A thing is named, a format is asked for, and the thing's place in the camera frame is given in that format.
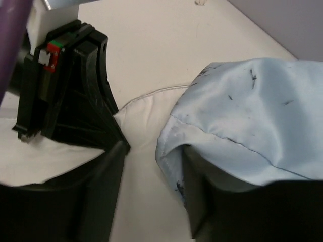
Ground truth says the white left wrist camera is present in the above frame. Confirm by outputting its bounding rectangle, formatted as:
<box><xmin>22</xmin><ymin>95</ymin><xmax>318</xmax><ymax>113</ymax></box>
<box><xmin>27</xmin><ymin>0</ymin><xmax>81</xmax><ymax>55</ymax></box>

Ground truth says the light blue pillowcase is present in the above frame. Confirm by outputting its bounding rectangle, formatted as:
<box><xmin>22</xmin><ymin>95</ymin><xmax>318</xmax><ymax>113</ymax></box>
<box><xmin>155</xmin><ymin>58</ymin><xmax>322</xmax><ymax>203</ymax></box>

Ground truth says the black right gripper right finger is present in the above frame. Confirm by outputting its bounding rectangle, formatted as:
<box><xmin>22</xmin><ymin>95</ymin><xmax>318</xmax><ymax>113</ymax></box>
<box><xmin>182</xmin><ymin>145</ymin><xmax>322</xmax><ymax>241</ymax></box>

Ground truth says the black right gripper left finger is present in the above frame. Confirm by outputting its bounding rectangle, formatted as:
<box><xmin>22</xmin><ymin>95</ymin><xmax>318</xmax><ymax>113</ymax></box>
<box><xmin>1</xmin><ymin>144</ymin><xmax>126</xmax><ymax>241</ymax></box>

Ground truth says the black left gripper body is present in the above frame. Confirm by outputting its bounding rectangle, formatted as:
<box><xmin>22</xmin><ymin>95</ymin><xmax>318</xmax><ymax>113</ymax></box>
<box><xmin>11</xmin><ymin>20</ymin><xmax>82</xmax><ymax>143</ymax></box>

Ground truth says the white pillow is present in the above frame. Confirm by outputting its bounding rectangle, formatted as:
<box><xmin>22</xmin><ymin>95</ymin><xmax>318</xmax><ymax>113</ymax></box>
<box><xmin>1</xmin><ymin>85</ymin><xmax>191</xmax><ymax>241</ymax></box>

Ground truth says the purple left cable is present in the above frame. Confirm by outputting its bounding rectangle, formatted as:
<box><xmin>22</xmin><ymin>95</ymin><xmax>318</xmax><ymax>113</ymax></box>
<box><xmin>0</xmin><ymin>0</ymin><xmax>35</xmax><ymax>106</ymax></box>

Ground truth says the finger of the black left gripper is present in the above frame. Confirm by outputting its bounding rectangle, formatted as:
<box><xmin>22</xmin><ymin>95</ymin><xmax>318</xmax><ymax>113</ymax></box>
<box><xmin>54</xmin><ymin>25</ymin><xmax>130</xmax><ymax>154</ymax></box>

